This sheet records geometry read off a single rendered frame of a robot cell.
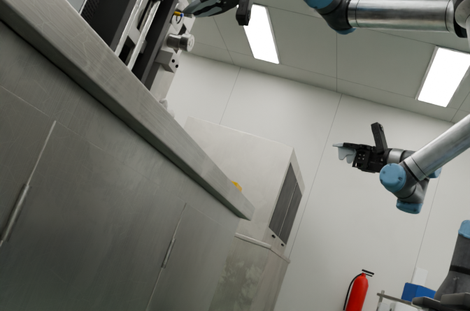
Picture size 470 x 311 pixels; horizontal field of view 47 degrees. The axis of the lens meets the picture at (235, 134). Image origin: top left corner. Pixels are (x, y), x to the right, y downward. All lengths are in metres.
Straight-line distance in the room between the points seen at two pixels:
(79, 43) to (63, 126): 0.10
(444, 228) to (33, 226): 5.36
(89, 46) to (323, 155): 5.37
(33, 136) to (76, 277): 0.24
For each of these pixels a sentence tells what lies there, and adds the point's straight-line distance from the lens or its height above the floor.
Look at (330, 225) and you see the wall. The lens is 5.70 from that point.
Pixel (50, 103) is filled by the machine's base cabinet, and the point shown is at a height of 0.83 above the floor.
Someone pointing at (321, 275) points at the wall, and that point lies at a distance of 5.66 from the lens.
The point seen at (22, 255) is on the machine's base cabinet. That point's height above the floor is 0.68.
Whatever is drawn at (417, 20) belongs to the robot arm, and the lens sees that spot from 1.27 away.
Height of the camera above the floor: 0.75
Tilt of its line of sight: 12 degrees up
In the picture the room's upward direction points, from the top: 20 degrees clockwise
